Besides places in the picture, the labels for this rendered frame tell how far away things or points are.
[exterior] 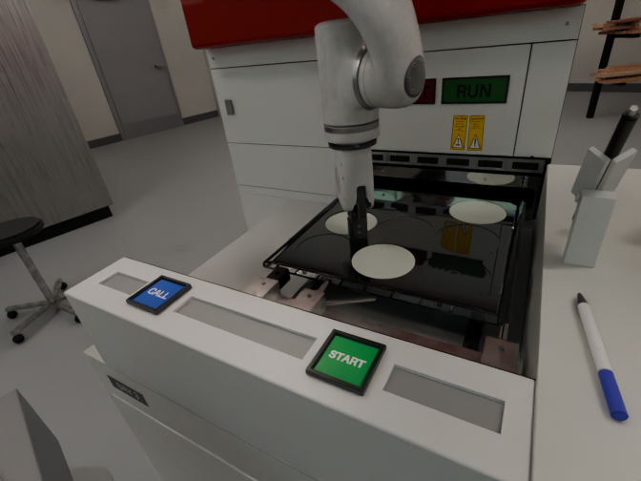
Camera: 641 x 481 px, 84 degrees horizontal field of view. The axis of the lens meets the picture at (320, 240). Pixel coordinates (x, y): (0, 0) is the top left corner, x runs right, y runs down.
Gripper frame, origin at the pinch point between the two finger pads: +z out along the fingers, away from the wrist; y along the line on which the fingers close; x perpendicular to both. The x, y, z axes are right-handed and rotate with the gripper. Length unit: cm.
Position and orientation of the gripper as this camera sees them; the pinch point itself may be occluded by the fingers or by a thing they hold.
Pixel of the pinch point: (357, 227)
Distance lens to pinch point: 63.7
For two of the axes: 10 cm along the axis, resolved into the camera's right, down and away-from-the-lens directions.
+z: 1.0, 8.6, 5.0
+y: 1.2, 4.9, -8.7
